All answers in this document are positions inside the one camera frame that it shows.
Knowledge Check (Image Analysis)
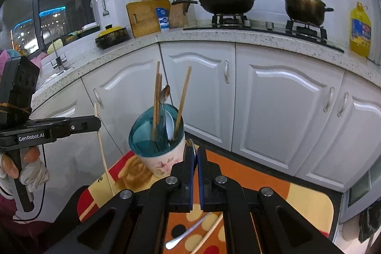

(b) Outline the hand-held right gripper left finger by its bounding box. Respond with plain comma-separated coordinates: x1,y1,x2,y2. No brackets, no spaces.
54,145,195,254

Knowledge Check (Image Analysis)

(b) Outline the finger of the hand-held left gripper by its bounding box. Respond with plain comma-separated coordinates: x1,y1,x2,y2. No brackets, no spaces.
55,115,102,137

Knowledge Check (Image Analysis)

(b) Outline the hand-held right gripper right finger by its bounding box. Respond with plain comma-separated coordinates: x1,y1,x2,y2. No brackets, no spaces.
197,147,340,254

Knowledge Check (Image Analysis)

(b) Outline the wooden chopstick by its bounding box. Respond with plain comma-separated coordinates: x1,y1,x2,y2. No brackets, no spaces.
190,214,224,254
175,66,192,136
94,103,115,195
155,73,163,126
152,61,160,141

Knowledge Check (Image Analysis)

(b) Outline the white plastic spoon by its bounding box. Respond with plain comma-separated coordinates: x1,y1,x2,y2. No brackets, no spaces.
165,214,209,250
165,110,177,139

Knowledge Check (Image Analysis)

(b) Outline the person's left hand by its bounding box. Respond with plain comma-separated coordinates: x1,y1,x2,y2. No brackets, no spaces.
0,145,50,197

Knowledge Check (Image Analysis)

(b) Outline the white cabinet door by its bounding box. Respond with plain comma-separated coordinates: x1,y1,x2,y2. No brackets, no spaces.
231,44,346,178
30,78,100,186
80,44,163,159
297,70,381,193
159,41,237,151

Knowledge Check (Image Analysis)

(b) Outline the pink plaid cloth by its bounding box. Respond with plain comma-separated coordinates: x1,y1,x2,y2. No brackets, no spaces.
0,49,48,70

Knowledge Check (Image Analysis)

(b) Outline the metal kitchen faucet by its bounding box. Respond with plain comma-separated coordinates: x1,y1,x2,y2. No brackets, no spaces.
48,31,70,70

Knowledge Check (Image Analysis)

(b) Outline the yellow sponge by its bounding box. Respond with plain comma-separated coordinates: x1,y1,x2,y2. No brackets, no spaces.
46,38,65,56

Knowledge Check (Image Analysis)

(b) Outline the orange yellow printed floor mat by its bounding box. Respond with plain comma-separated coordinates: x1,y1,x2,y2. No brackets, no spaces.
77,138,334,254

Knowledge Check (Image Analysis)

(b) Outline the green sponge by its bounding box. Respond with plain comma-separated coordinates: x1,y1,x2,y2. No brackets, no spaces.
64,31,84,44

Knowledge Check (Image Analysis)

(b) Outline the white soap tray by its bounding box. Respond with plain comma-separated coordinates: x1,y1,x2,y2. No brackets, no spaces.
82,22,100,33

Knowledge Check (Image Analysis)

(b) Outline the black casserole yellow lid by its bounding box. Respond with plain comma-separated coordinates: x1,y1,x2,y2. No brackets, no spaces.
95,24,129,50

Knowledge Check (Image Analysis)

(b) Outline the wooden cutting board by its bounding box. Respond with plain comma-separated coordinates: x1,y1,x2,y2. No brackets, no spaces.
126,0,171,39

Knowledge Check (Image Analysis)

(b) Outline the blue white carton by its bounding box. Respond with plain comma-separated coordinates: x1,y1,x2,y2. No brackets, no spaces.
155,7,170,32

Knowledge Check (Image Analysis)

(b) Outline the black ribbed floor mat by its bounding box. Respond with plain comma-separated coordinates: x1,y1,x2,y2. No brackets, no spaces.
185,129,343,243

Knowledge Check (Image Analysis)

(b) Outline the wooden knife block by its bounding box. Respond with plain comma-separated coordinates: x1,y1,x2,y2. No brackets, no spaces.
169,2,190,29

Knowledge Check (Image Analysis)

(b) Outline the glass-paned cabinet door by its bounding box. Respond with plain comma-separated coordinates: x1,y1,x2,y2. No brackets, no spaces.
347,163,381,208

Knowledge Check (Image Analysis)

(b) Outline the black gas stove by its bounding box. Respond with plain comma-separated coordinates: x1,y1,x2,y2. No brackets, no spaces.
183,13,346,54

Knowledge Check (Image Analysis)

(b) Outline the dark hanging cloth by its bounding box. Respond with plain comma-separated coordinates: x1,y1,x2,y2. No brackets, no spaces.
357,206,381,244

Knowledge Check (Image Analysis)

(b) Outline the black wok with lid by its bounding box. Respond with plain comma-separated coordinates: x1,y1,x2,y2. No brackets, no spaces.
171,0,256,15

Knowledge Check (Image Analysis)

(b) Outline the dark cooking pot with lid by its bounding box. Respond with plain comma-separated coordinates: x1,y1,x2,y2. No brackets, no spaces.
274,0,334,26

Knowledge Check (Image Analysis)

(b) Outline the yellow cooking oil bottle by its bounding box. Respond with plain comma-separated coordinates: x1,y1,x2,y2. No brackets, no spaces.
349,2,372,58

